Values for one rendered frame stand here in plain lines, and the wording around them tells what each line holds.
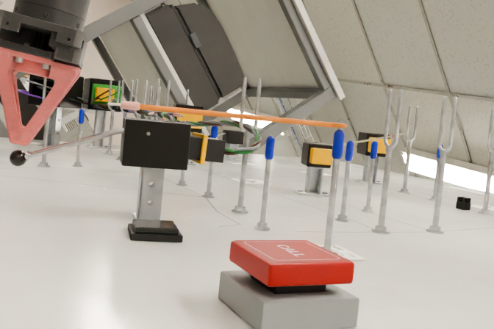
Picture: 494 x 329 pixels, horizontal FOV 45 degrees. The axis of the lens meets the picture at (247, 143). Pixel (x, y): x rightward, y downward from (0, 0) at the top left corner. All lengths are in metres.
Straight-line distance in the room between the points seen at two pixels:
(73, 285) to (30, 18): 0.22
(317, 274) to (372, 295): 0.09
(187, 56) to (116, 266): 1.24
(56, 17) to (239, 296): 0.29
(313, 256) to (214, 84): 1.35
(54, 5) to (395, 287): 0.33
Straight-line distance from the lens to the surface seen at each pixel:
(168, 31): 1.60
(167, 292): 0.35
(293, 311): 0.31
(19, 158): 0.54
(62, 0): 0.51
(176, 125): 0.52
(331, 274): 0.31
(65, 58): 0.49
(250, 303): 0.31
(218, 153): 0.54
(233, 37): 2.11
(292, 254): 0.32
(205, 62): 1.63
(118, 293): 0.35
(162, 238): 0.47
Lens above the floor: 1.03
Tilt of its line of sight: 18 degrees up
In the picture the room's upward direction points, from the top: 57 degrees clockwise
